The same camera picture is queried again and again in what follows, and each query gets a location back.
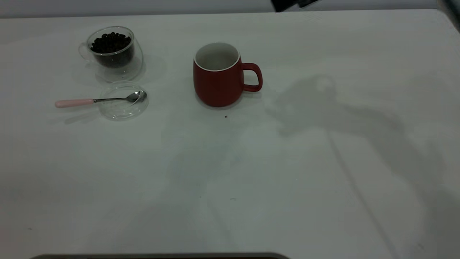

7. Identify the red ceramic mug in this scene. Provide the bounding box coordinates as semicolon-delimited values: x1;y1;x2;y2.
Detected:
193;42;263;108

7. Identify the pink handled metal spoon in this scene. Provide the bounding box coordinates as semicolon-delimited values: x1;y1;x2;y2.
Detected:
55;90;147;109

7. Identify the clear glass cup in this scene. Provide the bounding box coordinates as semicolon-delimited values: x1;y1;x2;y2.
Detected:
78;26;144;83

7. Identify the clear glass lid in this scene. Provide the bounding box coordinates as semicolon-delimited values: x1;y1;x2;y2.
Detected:
98;81;150;121

